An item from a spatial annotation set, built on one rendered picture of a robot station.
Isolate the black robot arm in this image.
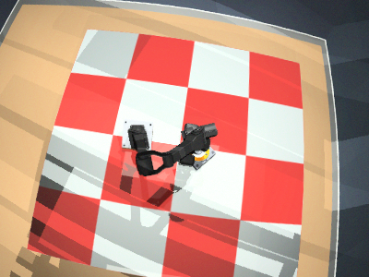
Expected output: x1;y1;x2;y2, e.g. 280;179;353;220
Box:
127;123;219;176

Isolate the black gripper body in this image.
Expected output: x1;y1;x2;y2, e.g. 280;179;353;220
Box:
180;123;198;166

